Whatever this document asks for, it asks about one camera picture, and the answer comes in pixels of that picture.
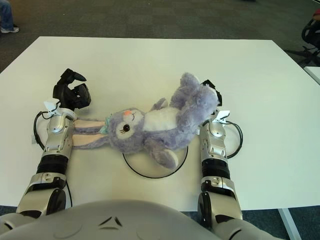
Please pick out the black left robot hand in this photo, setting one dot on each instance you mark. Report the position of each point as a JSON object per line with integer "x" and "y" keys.
{"x": 65, "y": 95}

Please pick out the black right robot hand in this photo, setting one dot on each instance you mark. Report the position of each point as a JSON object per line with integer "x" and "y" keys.
{"x": 208, "y": 83}

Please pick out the purple plush bunny doll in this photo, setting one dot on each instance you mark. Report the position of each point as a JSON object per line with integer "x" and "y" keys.
{"x": 160, "y": 130}

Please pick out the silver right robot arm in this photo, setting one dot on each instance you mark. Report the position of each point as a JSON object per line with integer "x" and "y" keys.
{"x": 215, "y": 145}

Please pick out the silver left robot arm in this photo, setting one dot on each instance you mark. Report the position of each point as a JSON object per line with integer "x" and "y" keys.
{"x": 56, "y": 135}

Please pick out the white plate with black rim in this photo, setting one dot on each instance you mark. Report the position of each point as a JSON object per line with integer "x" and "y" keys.
{"x": 150, "y": 170}

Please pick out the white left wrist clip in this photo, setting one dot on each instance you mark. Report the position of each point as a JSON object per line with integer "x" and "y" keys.
{"x": 51, "y": 106}

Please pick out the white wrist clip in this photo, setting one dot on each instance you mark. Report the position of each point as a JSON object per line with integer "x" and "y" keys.
{"x": 222, "y": 115}
{"x": 51, "y": 106}

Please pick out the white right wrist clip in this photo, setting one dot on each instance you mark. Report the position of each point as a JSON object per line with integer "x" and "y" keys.
{"x": 222, "y": 115}

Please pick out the person in blue jeans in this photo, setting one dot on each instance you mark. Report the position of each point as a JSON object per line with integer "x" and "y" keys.
{"x": 6, "y": 15}

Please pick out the white side table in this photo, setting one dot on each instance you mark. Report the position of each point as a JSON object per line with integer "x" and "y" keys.
{"x": 315, "y": 74}

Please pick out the black office chair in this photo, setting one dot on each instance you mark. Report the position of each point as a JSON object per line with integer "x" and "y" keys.
{"x": 310, "y": 33}

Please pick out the person in red top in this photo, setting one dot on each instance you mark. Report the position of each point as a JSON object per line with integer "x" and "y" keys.
{"x": 317, "y": 15}

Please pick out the grey robot torso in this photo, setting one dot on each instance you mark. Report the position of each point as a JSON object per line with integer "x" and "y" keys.
{"x": 115, "y": 215}

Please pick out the white table leg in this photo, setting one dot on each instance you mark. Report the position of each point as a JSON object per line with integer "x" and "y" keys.
{"x": 287, "y": 223}

